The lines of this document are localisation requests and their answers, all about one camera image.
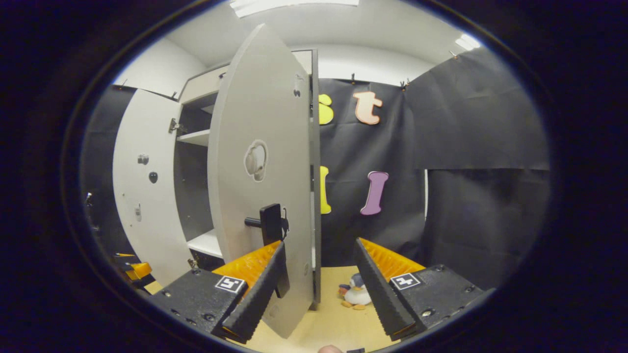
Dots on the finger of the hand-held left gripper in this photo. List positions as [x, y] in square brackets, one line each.
[140, 270]

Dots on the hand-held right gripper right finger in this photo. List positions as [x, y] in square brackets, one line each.
[380, 294]

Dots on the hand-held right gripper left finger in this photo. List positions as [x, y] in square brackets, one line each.
[257, 294]

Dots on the white cabinet door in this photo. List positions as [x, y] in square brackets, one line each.
[147, 220]
[265, 122]

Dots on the white cabinet shelf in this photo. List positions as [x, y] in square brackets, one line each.
[198, 137]
[208, 242]

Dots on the white and grey cabinet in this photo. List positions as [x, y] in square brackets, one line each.
[191, 196]

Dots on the penguin plush toy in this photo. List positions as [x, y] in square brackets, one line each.
[358, 294]

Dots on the black backdrop cloth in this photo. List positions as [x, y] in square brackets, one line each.
[466, 122]
[98, 162]

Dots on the small ceiling light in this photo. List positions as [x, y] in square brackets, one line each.
[468, 42]

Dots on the large ceiling light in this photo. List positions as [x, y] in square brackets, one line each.
[294, 5]

